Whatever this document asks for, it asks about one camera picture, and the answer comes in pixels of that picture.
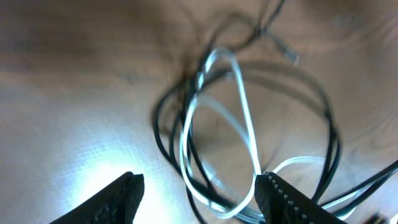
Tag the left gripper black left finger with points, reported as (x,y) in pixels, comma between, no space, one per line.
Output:
(118,202)

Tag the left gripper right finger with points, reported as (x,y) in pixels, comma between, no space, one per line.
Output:
(281,203)

